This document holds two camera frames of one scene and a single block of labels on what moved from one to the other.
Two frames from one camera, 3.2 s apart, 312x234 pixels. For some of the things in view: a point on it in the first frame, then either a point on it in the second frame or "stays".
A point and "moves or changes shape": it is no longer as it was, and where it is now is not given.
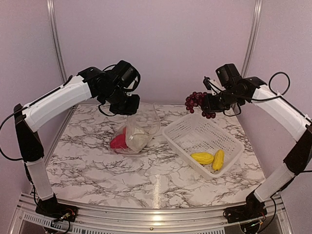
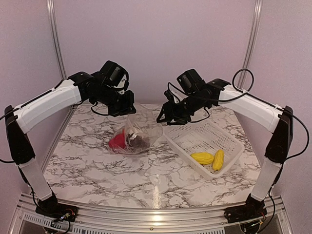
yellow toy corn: [218, 159] stays
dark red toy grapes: [196, 99] moves or changes shape
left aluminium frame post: [52, 13] stays
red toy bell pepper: [119, 141] stays
